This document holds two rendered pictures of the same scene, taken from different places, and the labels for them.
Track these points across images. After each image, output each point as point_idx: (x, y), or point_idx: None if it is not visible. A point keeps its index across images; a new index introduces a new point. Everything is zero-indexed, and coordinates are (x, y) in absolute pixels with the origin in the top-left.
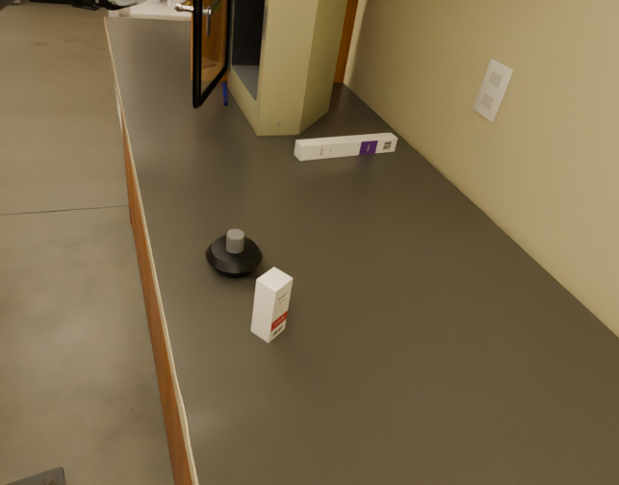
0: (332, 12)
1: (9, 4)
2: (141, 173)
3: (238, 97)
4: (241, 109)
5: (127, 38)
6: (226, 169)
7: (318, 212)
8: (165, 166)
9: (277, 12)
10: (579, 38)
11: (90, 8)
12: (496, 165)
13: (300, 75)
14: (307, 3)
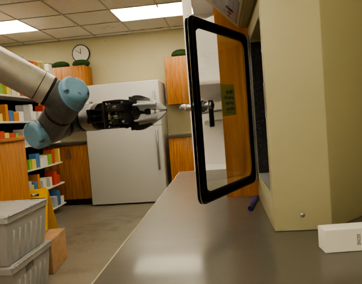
0: (351, 85)
1: (58, 133)
2: (111, 265)
3: (263, 200)
4: (266, 211)
5: (187, 179)
6: (217, 262)
7: None
8: (143, 260)
9: (276, 85)
10: None
11: (116, 127)
12: None
13: (318, 151)
14: (310, 70)
